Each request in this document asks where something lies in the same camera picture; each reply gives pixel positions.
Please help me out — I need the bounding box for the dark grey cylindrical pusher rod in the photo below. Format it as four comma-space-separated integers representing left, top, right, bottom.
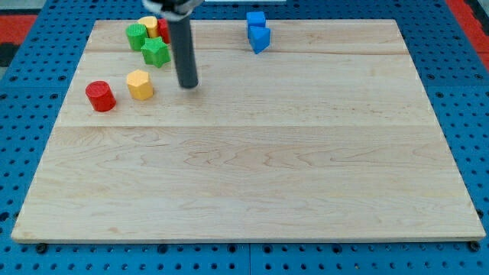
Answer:
167, 16, 199, 89

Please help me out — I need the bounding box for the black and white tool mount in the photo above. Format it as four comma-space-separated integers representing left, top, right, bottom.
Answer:
142, 0, 203, 20

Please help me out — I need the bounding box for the yellow hexagon block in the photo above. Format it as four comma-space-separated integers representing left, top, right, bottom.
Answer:
126, 70, 154, 101

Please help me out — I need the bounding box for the blue triangle block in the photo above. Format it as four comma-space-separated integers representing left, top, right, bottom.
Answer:
248, 26, 271, 54

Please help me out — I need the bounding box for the red block at back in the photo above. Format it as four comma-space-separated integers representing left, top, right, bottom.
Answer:
157, 18, 171, 44

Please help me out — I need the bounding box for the yellow block at back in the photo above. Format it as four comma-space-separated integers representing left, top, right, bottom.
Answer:
137, 16, 160, 38

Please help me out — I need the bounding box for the green star block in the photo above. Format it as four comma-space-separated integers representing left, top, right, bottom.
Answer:
141, 37, 171, 68

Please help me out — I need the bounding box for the green cylinder block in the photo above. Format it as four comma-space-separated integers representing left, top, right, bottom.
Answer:
125, 24, 148, 51

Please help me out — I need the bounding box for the blue cube block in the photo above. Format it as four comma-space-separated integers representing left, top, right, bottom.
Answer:
246, 11, 266, 37

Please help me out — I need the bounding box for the red cylinder block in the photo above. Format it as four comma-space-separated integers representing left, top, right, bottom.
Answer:
86, 80, 116, 112

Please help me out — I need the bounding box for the light wooden board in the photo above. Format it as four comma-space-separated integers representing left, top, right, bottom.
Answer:
11, 19, 486, 244

